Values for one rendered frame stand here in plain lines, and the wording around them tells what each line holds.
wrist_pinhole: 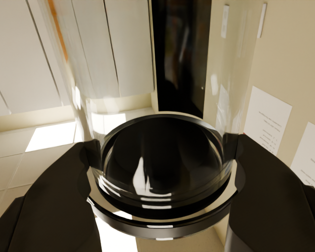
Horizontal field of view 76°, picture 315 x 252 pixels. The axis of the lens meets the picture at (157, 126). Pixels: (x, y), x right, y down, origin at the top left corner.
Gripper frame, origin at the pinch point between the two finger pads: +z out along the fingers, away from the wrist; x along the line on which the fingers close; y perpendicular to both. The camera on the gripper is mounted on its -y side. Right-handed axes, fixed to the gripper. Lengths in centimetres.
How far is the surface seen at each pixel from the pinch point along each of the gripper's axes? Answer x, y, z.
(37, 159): -158, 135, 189
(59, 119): -166, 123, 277
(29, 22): -136, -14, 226
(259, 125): 41, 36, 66
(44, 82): -143, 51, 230
